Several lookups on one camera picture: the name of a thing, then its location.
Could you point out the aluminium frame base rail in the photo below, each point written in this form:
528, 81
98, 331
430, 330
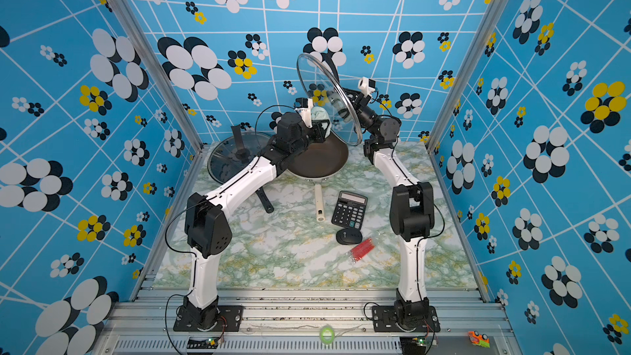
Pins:
288, 321

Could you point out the right green circuit board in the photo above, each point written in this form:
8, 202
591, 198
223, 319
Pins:
413, 346

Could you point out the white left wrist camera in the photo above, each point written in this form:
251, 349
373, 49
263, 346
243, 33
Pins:
303, 107

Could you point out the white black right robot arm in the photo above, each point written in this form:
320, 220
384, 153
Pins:
411, 211

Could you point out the red items in bag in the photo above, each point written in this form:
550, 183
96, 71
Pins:
361, 250

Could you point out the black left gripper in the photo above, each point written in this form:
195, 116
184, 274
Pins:
319, 135

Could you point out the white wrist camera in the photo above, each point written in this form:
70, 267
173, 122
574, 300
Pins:
303, 107
367, 86

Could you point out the green tape roll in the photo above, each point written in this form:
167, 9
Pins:
327, 335

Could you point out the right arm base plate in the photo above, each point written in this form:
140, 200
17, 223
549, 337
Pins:
385, 321

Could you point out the green circuit board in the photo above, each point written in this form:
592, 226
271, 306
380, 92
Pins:
210, 343
413, 346

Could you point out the orange toy car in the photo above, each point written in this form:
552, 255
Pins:
479, 339

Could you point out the black calculator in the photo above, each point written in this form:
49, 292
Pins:
350, 210

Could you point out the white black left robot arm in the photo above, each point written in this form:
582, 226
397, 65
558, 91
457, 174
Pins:
206, 223

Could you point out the left green circuit board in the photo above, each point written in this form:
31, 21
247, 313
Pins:
210, 343

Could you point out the glass pot lid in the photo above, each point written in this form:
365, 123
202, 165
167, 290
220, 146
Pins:
320, 80
233, 154

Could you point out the black computer mouse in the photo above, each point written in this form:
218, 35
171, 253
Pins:
349, 236

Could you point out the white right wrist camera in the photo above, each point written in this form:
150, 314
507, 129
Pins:
367, 86

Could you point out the light green microfiber cloth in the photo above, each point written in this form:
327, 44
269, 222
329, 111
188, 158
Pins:
320, 115

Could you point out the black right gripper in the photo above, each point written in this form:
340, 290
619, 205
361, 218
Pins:
362, 110

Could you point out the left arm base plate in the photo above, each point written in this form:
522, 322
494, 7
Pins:
227, 318

